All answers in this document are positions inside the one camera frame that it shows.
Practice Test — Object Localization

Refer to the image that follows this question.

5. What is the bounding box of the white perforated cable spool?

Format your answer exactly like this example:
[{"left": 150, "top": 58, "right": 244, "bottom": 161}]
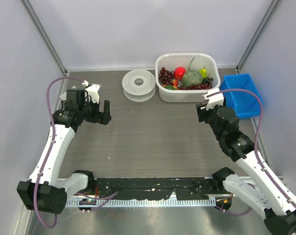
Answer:
[{"left": 122, "top": 70, "right": 156, "bottom": 102}]

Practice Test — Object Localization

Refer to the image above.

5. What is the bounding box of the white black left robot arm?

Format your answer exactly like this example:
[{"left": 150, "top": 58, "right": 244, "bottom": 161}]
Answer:
[{"left": 17, "top": 84, "right": 112, "bottom": 214}]

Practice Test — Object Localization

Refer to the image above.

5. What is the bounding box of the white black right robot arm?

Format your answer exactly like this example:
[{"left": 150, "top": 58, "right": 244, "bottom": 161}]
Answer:
[{"left": 196, "top": 103, "right": 296, "bottom": 235}]

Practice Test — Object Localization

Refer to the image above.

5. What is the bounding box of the white blue razor package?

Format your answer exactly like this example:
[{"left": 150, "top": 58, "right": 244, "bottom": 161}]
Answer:
[{"left": 59, "top": 86, "right": 77, "bottom": 101}]

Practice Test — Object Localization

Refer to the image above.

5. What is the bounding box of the black grape bunch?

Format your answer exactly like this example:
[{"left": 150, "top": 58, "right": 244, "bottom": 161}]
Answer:
[{"left": 202, "top": 77, "right": 213, "bottom": 85}]

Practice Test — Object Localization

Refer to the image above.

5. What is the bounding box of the blue plastic bin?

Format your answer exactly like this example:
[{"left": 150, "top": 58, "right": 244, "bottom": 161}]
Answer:
[{"left": 220, "top": 73, "right": 263, "bottom": 119}]

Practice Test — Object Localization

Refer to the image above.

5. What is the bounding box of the green netted melon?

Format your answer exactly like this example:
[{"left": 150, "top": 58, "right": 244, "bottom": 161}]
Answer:
[{"left": 182, "top": 70, "right": 203, "bottom": 87}]

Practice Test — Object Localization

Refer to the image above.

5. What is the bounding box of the yellow green pear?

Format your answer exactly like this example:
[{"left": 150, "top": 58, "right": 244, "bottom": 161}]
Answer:
[{"left": 199, "top": 67, "right": 207, "bottom": 78}]

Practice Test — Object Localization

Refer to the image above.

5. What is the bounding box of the small peach fruit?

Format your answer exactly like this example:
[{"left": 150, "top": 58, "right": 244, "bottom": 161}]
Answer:
[{"left": 172, "top": 80, "right": 179, "bottom": 86}]

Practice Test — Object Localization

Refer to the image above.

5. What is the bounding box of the red apple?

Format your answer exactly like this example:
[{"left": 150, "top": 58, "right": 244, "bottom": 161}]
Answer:
[{"left": 174, "top": 67, "right": 186, "bottom": 81}]

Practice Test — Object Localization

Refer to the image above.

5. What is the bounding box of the white plastic fruit basket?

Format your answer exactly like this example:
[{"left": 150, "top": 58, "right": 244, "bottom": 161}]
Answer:
[{"left": 155, "top": 52, "right": 221, "bottom": 103}]

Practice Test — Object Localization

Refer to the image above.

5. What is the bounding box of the dark red grape bunch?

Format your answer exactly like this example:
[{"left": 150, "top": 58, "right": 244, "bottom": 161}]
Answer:
[{"left": 158, "top": 67, "right": 174, "bottom": 85}]

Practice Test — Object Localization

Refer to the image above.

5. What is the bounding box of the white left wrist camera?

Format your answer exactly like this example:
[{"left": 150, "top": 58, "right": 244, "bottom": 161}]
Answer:
[{"left": 82, "top": 80, "right": 101, "bottom": 104}]

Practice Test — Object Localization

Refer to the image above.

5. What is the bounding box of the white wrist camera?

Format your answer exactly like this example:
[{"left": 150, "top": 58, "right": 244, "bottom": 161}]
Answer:
[
  {"left": 203, "top": 88, "right": 224, "bottom": 110},
  {"left": 82, "top": 80, "right": 101, "bottom": 104}
]

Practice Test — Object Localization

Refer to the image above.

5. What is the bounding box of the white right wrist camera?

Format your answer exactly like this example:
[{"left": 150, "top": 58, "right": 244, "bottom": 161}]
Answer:
[{"left": 203, "top": 88, "right": 224, "bottom": 110}]

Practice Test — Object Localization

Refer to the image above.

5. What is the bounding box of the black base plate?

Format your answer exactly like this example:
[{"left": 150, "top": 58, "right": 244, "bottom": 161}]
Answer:
[{"left": 81, "top": 177, "right": 230, "bottom": 201}]

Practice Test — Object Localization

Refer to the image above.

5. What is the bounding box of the white slotted cable duct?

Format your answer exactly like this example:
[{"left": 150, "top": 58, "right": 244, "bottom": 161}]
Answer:
[{"left": 66, "top": 197, "right": 216, "bottom": 208}]

